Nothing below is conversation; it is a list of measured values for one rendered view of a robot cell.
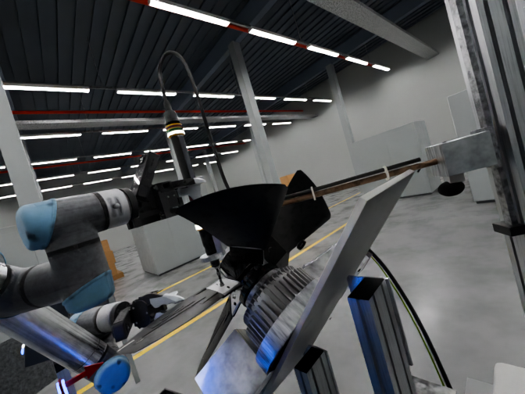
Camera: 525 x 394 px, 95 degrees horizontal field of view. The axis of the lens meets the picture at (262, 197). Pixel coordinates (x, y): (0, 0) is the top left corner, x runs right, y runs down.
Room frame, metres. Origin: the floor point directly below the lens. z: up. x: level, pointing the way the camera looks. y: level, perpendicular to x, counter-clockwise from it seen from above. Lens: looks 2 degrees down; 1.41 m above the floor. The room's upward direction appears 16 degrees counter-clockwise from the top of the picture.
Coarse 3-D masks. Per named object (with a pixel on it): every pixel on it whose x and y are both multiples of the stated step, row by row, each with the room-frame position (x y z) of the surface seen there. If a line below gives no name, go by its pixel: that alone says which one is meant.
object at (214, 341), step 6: (228, 300) 0.77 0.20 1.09; (228, 306) 0.74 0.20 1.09; (222, 312) 0.78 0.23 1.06; (228, 312) 0.71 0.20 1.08; (222, 318) 0.75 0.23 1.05; (228, 318) 0.70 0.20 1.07; (216, 324) 0.78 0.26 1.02; (222, 324) 0.73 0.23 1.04; (228, 324) 0.69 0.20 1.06; (216, 330) 0.75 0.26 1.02; (222, 330) 0.71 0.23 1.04; (216, 336) 0.72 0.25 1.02; (222, 336) 0.69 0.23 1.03; (210, 342) 0.76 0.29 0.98; (216, 342) 0.70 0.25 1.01; (210, 348) 0.72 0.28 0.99; (204, 354) 0.77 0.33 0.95; (210, 354) 0.70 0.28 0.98; (204, 360) 0.71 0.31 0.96; (198, 372) 0.70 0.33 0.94
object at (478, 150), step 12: (480, 132) 0.49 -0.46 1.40; (492, 132) 0.49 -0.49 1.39; (444, 144) 0.50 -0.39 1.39; (456, 144) 0.49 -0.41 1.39; (468, 144) 0.49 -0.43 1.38; (480, 144) 0.48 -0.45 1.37; (492, 144) 0.48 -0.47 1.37; (432, 156) 0.54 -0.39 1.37; (444, 156) 0.50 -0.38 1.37; (456, 156) 0.49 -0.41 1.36; (468, 156) 0.49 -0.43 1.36; (480, 156) 0.48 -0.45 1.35; (492, 156) 0.48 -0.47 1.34; (432, 168) 0.55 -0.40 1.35; (444, 168) 0.51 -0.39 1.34; (456, 168) 0.49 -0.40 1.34; (468, 168) 0.49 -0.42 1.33; (480, 168) 0.49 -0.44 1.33
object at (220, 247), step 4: (212, 236) 0.63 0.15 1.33; (216, 240) 0.63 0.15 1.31; (216, 244) 0.63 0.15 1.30; (220, 244) 0.62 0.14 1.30; (224, 244) 0.64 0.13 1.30; (216, 248) 0.63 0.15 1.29; (220, 248) 0.62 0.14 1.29; (224, 248) 0.64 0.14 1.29; (220, 252) 0.63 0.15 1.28; (224, 252) 0.64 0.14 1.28; (204, 256) 0.63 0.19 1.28; (208, 256) 0.62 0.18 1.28; (212, 256) 0.61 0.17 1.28; (216, 256) 0.61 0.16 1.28; (220, 256) 0.62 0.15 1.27; (204, 260) 0.62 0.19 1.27; (208, 260) 0.61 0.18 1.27; (212, 260) 0.61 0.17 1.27
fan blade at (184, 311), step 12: (204, 288) 0.64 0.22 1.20; (192, 300) 0.59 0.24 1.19; (204, 300) 0.57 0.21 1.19; (216, 300) 0.57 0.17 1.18; (168, 312) 0.58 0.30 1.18; (180, 312) 0.55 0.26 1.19; (192, 312) 0.53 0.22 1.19; (156, 324) 0.53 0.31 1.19; (168, 324) 0.50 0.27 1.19; (180, 324) 0.48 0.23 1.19; (144, 336) 0.49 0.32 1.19; (156, 336) 0.46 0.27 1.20; (120, 348) 0.50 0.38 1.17; (132, 348) 0.44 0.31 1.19
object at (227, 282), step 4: (224, 280) 0.68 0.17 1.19; (228, 280) 0.67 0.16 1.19; (232, 280) 0.66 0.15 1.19; (212, 284) 0.67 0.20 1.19; (224, 284) 0.65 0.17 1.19; (228, 284) 0.65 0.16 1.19; (232, 284) 0.64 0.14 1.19; (236, 284) 0.63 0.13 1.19; (212, 288) 0.65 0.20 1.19; (216, 288) 0.64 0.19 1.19; (220, 288) 0.63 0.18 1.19; (224, 288) 0.63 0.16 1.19; (228, 288) 0.62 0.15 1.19; (232, 288) 0.61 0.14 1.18; (220, 292) 0.61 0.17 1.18; (224, 292) 0.60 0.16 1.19
